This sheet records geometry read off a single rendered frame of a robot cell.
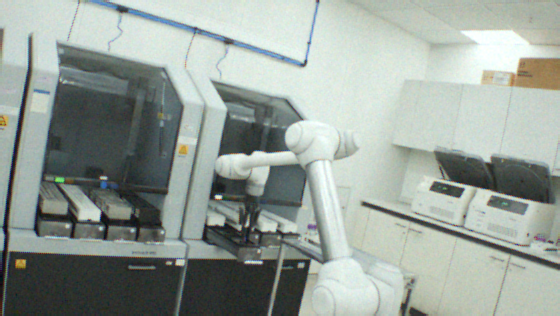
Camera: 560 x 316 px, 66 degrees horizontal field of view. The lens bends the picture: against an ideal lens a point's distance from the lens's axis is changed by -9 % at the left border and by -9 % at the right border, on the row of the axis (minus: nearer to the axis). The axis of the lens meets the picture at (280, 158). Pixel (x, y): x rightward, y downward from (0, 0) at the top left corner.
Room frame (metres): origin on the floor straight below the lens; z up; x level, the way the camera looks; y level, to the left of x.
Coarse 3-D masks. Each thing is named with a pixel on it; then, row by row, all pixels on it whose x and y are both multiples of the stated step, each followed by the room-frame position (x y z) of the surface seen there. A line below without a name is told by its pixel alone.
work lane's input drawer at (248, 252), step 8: (216, 224) 2.46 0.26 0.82; (208, 232) 2.40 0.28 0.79; (216, 232) 2.35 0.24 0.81; (224, 232) 2.41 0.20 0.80; (232, 232) 2.43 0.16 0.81; (216, 240) 2.32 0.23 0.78; (224, 240) 2.26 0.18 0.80; (232, 240) 2.23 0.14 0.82; (240, 240) 2.32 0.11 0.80; (248, 240) 2.31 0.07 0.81; (224, 248) 2.25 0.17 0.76; (232, 248) 2.20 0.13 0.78; (240, 248) 2.16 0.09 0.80; (248, 248) 2.19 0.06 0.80; (256, 248) 2.22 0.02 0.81; (240, 256) 2.16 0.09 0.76; (248, 256) 2.19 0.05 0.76; (256, 256) 2.22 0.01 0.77
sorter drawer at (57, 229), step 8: (40, 216) 1.90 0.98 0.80; (56, 216) 1.89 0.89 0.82; (40, 224) 1.83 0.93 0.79; (48, 224) 1.85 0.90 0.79; (56, 224) 1.87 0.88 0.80; (64, 224) 1.89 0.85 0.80; (40, 232) 1.83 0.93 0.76; (48, 232) 1.85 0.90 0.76; (56, 232) 1.87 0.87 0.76; (64, 232) 1.89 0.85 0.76; (64, 240) 1.86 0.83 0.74
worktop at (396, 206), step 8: (368, 200) 4.63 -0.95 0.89; (376, 200) 4.72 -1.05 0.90; (384, 200) 4.89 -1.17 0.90; (392, 200) 5.03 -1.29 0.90; (392, 208) 4.38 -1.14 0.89; (400, 208) 4.45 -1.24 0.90; (408, 208) 4.61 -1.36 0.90; (416, 216) 4.15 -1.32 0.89; (424, 216) 4.18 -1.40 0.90; (440, 224) 3.93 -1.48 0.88; (448, 224) 3.91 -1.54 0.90; (464, 232) 3.74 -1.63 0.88; (472, 232) 3.69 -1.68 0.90; (480, 232) 3.75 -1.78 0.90; (488, 240) 3.55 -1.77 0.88; (496, 240) 3.50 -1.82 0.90; (504, 240) 3.54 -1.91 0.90; (512, 248) 3.38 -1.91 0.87; (520, 248) 3.33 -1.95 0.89; (528, 248) 3.36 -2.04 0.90; (544, 256) 3.17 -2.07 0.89; (552, 256) 3.17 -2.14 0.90
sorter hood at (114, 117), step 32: (64, 64) 2.02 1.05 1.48; (96, 64) 2.17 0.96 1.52; (128, 64) 2.35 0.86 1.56; (64, 96) 1.90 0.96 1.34; (96, 96) 1.99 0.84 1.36; (128, 96) 2.08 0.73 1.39; (160, 96) 2.22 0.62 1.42; (64, 128) 1.92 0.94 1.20; (96, 128) 2.01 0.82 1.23; (128, 128) 2.10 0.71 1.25; (160, 128) 2.19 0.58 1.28; (64, 160) 1.93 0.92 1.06; (96, 160) 2.02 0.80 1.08; (128, 160) 2.11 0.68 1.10; (160, 160) 2.21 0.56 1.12; (160, 192) 2.22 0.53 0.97
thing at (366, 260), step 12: (288, 240) 2.47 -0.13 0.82; (300, 240) 2.53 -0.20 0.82; (300, 252) 2.32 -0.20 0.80; (312, 252) 2.30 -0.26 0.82; (360, 252) 2.52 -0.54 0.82; (276, 264) 2.47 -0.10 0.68; (360, 264) 2.25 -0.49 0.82; (372, 264) 2.30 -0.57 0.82; (276, 276) 2.46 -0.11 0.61; (408, 276) 2.20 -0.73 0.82; (276, 288) 2.47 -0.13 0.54; (408, 288) 2.15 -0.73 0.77; (408, 300) 2.24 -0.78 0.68; (408, 312) 2.25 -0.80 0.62
